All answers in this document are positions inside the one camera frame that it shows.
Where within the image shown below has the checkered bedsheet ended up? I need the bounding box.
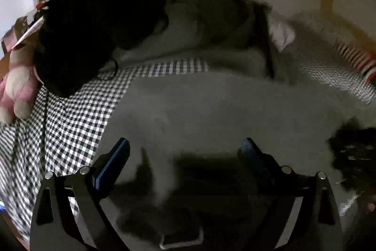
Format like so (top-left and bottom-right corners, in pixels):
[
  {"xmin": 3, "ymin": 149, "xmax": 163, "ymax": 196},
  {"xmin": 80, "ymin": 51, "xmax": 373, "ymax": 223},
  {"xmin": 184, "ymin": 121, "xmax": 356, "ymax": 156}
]
[{"xmin": 0, "ymin": 58, "xmax": 376, "ymax": 240}]

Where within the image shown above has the white cloth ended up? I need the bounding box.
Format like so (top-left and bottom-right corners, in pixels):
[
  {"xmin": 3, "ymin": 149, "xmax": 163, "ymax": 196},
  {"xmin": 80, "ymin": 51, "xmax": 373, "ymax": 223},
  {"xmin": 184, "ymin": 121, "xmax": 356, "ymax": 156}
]
[{"xmin": 269, "ymin": 17, "xmax": 297, "ymax": 52}]

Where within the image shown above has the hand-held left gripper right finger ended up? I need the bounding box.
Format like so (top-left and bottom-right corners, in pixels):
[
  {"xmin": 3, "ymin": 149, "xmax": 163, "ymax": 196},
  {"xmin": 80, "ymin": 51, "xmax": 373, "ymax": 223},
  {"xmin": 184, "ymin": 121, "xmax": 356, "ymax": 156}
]
[{"xmin": 237, "ymin": 138, "xmax": 343, "ymax": 251}]

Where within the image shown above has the red striped cloth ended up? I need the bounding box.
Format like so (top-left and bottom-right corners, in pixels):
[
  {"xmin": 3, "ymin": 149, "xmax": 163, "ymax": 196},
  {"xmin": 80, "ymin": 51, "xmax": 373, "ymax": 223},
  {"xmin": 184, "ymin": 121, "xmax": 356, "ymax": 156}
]
[{"xmin": 333, "ymin": 39, "xmax": 376, "ymax": 84}]

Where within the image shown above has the pink and white plush toy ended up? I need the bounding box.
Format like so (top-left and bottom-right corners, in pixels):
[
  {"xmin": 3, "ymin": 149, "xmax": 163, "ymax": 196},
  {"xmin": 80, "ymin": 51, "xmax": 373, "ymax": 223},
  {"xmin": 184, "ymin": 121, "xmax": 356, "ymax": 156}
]
[{"xmin": 0, "ymin": 42, "xmax": 40, "ymax": 124}]

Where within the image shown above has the dark grey cloth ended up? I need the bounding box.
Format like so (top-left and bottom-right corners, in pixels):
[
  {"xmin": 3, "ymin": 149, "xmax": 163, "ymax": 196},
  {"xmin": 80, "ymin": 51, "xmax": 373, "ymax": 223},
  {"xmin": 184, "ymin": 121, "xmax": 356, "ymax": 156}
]
[{"xmin": 113, "ymin": 0, "xmax": 277, "ymax": 79}]

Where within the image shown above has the black cloth pile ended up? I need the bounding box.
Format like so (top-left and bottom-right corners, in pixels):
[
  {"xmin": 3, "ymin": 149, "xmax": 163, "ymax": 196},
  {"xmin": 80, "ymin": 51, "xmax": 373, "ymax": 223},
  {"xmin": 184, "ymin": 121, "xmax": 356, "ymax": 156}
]
[{"xmin": 34, "ymin": 0, "xmax": 169, "ymax": 98}]

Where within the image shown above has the grey garment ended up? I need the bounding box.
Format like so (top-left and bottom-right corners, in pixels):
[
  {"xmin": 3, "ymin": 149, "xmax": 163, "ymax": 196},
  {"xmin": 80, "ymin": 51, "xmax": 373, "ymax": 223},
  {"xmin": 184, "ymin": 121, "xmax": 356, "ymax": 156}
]
[{"xmin": 106, "ymin": 70, "xmax": 376, "ymax": 251}]

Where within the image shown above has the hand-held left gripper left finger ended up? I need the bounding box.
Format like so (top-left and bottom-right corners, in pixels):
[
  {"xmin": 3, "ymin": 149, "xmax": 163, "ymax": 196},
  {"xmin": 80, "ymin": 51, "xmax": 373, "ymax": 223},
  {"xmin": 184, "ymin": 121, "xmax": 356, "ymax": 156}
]
[{"xmin": 29, "ymin": 138, "xmax": 131, "ymax": 251}]

